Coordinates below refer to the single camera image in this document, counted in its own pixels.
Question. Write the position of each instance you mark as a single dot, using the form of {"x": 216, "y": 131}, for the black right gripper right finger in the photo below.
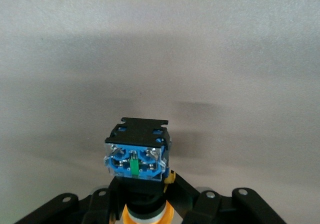
{"x": 212, "y": 209}

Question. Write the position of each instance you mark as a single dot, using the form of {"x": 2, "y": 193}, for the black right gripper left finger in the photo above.
{"x": 75, "y": 209}

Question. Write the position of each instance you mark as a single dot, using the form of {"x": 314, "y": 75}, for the brown table mat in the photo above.
{"x": 160, "y": 46}

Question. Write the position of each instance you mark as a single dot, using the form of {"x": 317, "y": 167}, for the orange-capped black push button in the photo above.
{"x": 137, "y": 138}

